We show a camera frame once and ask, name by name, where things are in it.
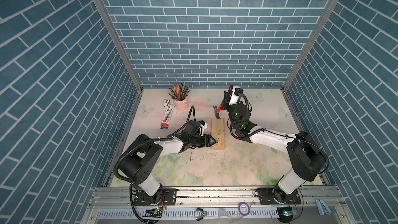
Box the bundle of coloured pencils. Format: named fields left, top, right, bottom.
left=168, top=83, right=190, bottom=101

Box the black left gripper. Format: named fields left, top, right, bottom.
left=188, top=134, right=217, bottom=148

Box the aluminium corner post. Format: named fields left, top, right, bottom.
left=282, top=0, right=339, bottom=94
left=92, top=0, right=142, bottom=93

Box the red black claw hammer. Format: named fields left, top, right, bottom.
left=213, top=100, right=223, bottom=119

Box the grey blue clamp tool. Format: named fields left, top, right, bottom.
left=316, top=199, right=332, bottom=216

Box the aluminium corner post left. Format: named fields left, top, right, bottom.
left=92, top=0, right=142, bottom=93

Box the white blue pencil box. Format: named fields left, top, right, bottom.
left=160, top=105, right=175, bottom=130

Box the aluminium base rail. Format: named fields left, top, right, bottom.
left=85, top=185, right=347, bottom=223

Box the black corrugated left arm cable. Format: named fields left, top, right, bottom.
left=112, top=105, right=197, bottom=224

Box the pink metal pencil bucket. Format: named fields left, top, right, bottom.
left=175, top=97, right=189, bottom=112

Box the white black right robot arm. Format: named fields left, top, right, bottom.
left=215, top=86, right=329, bottom=204

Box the aluminium corner post right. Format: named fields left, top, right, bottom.
left=282, top=0, right=339, bottom=94

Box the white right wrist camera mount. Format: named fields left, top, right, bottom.
left=228, top=86, right=244, bottom=105

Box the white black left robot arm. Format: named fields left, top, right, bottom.
left=113, top=120, right=217, bottom=202

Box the purple tape ring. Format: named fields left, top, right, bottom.
left=237, top=202, right=251, bottom=216

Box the light wooden nail block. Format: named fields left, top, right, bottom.
left=210, top=118, right=225, bottom=150

